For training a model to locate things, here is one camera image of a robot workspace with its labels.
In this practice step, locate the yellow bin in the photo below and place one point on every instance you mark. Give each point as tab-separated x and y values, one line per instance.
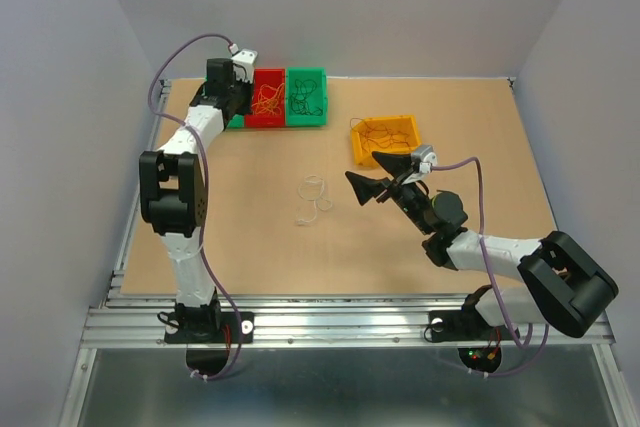
393	134

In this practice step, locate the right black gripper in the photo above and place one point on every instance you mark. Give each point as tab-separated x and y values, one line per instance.
365	187

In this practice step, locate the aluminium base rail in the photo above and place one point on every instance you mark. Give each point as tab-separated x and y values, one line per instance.
280	322

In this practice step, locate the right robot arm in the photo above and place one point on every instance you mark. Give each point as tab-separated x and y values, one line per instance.
551	281

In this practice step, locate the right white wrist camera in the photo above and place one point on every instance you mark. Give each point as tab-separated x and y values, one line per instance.
423	159

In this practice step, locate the green bin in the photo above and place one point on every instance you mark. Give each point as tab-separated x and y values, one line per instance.
306	97
235	122

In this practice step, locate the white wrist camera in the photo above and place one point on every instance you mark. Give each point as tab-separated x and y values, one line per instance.
423	159
243	61

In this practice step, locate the left green bin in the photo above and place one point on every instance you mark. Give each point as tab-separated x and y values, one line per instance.
235	122

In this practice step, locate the right green bin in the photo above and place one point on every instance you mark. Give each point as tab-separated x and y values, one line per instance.
306	97

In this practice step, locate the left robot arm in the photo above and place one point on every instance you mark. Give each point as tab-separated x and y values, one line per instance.
174	196

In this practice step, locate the red bin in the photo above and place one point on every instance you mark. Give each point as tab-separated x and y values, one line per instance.
267	107

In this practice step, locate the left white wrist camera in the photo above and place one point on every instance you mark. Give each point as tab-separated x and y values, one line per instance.
243	61

